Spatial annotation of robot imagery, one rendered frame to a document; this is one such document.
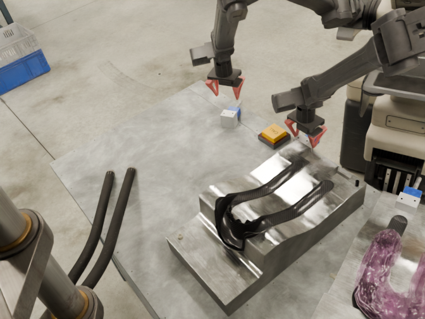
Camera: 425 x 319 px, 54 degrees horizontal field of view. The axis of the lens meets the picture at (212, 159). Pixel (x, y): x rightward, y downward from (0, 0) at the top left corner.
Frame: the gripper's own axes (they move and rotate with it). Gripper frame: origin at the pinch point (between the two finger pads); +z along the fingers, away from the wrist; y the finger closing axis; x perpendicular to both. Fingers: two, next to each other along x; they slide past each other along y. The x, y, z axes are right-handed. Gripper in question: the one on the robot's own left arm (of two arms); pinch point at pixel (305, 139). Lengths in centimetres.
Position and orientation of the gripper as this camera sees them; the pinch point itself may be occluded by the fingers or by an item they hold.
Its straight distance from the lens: 136.9
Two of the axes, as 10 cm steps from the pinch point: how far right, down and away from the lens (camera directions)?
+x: 7.8, -5.1, 3.7
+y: 6.1, 4.9, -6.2
